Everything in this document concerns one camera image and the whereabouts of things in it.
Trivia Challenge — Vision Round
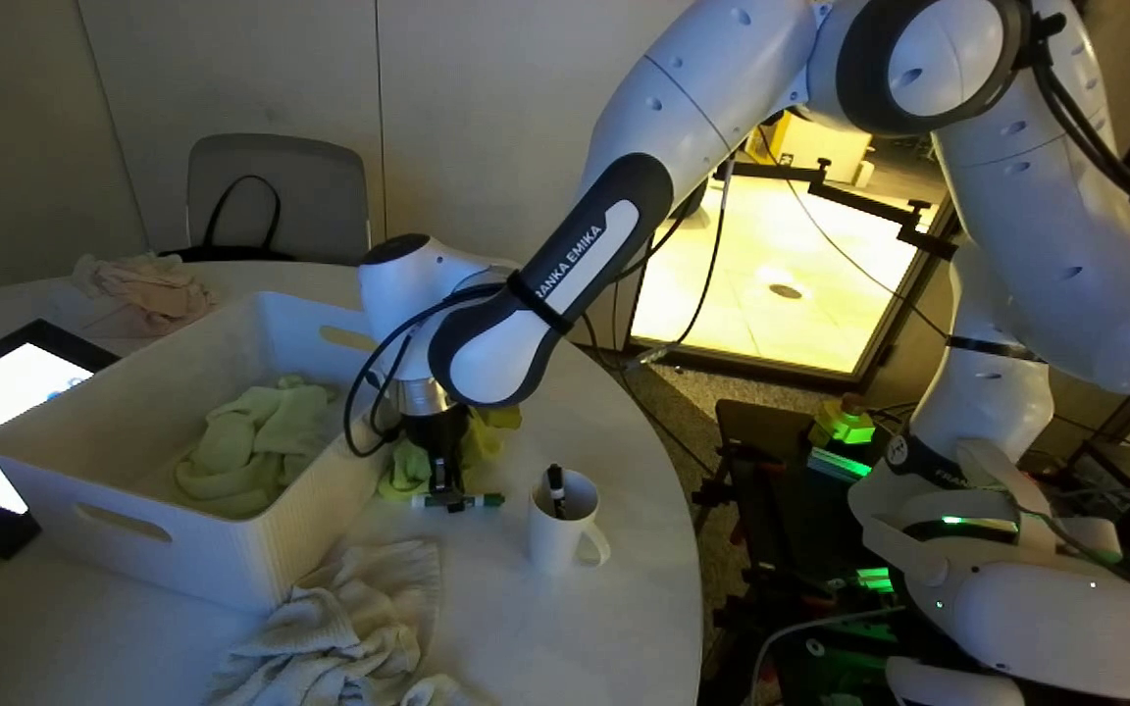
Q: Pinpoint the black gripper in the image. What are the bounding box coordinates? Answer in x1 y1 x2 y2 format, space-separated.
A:
402 402 474 514

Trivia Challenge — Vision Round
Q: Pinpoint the green Expo marker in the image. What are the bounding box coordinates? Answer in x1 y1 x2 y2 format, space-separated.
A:
418 489 512 517

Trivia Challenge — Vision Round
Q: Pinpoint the black Expo marker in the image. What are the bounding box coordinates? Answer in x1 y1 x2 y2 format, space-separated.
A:
537 459 571 517

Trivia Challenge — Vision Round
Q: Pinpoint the pale green towel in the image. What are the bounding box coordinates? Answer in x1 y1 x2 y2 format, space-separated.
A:
168 376 348 523

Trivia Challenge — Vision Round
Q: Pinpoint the white cup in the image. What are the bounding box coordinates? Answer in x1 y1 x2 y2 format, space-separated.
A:
527 469 615 582

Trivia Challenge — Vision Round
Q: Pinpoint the white waffle towel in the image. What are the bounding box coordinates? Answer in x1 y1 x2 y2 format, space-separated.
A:
210 534 469 706

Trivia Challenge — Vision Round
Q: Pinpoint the white plastic basket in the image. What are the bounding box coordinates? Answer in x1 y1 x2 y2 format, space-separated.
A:
0 286 437 618

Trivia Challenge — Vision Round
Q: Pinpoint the bright yellow cloth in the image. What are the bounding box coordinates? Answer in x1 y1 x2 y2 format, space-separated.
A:
376 402 527 504

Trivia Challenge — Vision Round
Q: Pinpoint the grey office chair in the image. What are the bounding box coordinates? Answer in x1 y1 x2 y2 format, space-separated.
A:
179 130 376 270

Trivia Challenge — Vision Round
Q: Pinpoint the pink cloth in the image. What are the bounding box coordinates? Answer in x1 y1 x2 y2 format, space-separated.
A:
67 253 223 333

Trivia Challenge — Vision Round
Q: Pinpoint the black bag strap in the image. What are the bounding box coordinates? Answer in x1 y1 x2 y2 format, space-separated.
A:
200 168 289 257

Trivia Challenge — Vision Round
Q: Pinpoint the black camera stand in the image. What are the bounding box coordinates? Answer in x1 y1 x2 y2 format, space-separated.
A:
722 153 967 258

